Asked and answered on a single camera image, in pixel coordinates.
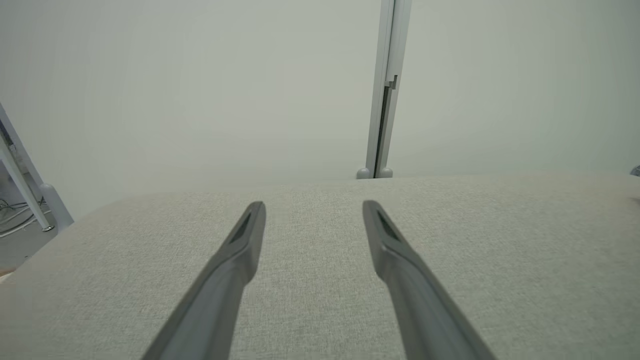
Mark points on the small grey blue object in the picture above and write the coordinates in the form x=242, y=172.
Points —
x=636, y=170

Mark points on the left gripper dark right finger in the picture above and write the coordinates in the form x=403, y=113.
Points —
x=425, y=310

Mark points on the white metal frame leg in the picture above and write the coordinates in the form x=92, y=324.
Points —
x=57, y=207

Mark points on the white metal rod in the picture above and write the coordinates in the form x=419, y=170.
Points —
x=25, y=192

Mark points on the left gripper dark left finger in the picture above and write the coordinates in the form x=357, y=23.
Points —
x=210, y=310

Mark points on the grey partition post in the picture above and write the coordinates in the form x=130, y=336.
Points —
x=395, y=50

